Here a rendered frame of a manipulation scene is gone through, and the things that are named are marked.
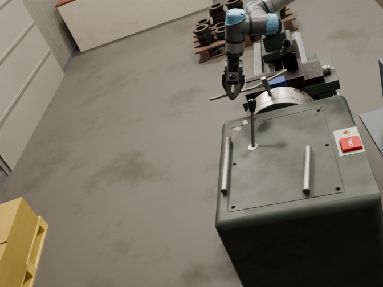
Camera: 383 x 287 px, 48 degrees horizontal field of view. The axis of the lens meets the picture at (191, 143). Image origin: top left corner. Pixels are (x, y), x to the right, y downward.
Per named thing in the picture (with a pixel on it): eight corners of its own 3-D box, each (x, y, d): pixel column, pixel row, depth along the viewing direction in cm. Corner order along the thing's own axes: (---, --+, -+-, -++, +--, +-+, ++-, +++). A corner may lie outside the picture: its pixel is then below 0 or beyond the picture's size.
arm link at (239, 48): (244, 44, 158) (222, 44, 159) (244, 55, 161) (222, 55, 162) (244, 36, 164) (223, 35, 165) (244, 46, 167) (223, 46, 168)
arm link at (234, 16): (250, 14, 152) (226, 15, 152) (248, 43, 159) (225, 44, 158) (246, 6, 158) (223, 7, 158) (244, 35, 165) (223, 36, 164)
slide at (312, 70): (325, 82, 230) (324, 74, 227) (247, 101, 242) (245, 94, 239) (320, 66, 244) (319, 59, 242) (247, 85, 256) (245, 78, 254)
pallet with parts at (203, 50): (196, 37, 603) (184, 5, 578) (285, 7, 579) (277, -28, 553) (196, 64, 531) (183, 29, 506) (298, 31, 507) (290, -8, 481)
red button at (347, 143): (363, 151, 133) (362, 146, 132) (343, 155, 134) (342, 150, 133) (359, 139, 137) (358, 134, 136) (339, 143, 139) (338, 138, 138)
